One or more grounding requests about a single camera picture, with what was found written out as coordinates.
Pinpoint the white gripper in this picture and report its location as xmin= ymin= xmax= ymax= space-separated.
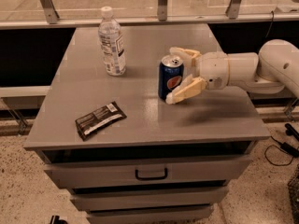
xmin=165 ymin=47 xmax=229 ymax=105

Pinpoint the blue pepsi can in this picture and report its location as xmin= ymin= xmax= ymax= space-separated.
xmin=158 ymin=54 xmax=184 ymax=100

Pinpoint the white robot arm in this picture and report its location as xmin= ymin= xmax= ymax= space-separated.
xmin=165 ymin=39 xmax=299 ymax=105

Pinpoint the clear plastic water bottle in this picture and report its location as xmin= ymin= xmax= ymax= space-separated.
xmin=98 ymin=7 xmax=126 ymax=76

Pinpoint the black snack wrapper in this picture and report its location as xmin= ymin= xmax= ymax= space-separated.
xmin=75 ymin=102 xmax=127 ymax=141

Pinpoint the grey drawer cabinet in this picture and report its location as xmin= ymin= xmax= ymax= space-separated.
xmin=23 ymin=23 xmax=271 ymax=224

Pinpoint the top grey drawer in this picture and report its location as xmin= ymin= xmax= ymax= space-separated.
xmin=45 ymin=155 xmax=251 ymax=189

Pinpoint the grey drawer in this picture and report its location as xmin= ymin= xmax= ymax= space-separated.
xmin=71 ymin=187 xmax=228 ymax=212
xmin=87 ymin=205 xmax=213 ymax=224
xmin=45 ymin=155 xmax=251 ymax=189

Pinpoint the middle grey drawer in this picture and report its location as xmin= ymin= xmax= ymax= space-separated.
xmin=71 ymin=187 xmax=228 ymax=212

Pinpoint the bottom grey drawer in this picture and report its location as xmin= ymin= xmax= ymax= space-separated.
xmin=87 ymin=205 xmax=213 ymax=224

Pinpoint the metal window railing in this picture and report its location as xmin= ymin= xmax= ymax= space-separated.
xmin=0 ymin=0 xmax=298 ymax=29

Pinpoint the black object on floor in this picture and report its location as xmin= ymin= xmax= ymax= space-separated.
xmin=50 ymin=216 xmax=68 ymax=224

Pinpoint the black drawer handle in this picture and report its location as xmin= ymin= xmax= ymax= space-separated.
xmin=135 ymin=168 xmax=168 ymax=181

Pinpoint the black power adapter cable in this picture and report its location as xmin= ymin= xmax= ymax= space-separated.
xmin=263 ymin=122 xmax=299 ymax=167

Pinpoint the black wire basket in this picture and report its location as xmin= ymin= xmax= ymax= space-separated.
xmin=288 ymin=165 xmax=299 ymax=224

